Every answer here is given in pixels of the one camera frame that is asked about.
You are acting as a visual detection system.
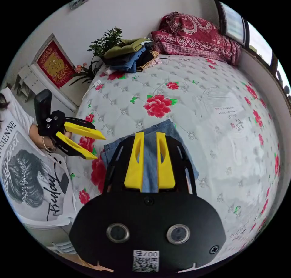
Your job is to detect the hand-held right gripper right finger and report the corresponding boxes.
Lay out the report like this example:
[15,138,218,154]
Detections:
[156,132,176,190]

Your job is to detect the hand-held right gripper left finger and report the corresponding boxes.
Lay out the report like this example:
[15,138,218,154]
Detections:
[124,132,145,192]

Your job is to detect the person's left forearm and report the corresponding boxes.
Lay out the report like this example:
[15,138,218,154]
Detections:
[29,124,49,150]

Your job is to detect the blue jeans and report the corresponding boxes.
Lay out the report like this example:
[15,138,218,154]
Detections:
[101,119,199,193]

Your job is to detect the person's left hand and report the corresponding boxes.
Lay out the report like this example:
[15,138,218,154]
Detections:
[44,131,72,152]

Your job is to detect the bed with flowered quilt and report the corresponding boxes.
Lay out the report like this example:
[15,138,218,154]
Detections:
[65,52,283,264]

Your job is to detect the person's body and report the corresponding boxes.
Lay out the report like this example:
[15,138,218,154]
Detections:
[0,87,77,226]

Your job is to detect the red framed picture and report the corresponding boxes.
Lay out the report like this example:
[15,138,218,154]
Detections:
[32,33,79,90]

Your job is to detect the pile of clothes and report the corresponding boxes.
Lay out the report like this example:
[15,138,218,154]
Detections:
[101,38,162,74]

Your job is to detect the green potted plant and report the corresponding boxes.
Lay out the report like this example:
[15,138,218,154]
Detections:
[69,27,123,86]

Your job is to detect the red patterned pillow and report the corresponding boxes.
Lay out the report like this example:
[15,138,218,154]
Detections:
[151,11,242,66]

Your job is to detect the window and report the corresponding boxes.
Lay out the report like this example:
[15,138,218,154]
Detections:
[215,0,291,97]

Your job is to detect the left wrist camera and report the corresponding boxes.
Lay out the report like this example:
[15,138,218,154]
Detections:
[34,89,52,126]

